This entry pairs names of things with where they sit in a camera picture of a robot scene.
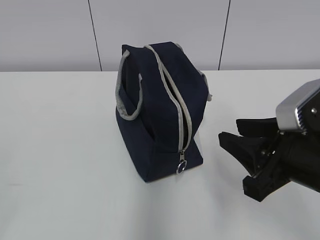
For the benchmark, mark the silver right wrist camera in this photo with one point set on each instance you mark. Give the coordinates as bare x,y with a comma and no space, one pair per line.
300,111

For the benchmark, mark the navy blue lunch bag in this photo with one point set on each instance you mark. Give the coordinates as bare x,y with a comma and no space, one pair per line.
160,103

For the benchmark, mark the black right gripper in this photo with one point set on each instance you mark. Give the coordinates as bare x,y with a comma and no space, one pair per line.
272,163

